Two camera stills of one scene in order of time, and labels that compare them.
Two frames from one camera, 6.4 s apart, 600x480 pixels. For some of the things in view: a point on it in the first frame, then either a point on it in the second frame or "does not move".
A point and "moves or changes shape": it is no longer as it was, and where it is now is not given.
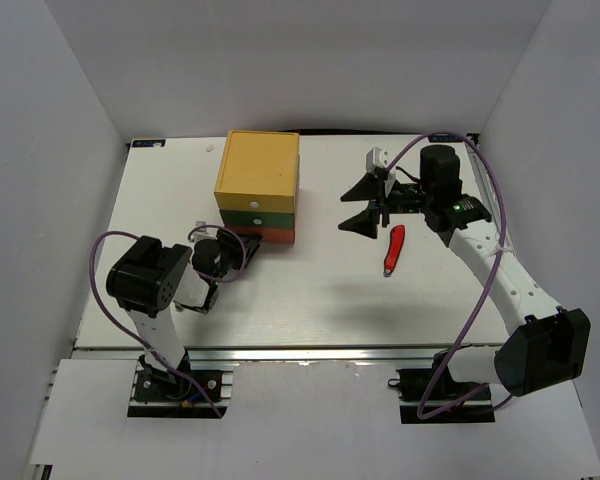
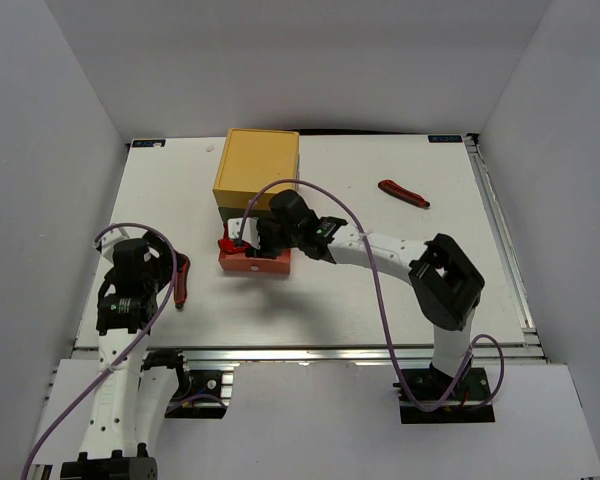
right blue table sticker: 445,138 does not move
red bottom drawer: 269,234 moves or changes shape
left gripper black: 235,246 -> 163,261
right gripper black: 365,223 -> 263,251
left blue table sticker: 141,143 does not move
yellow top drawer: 254,202 does not move
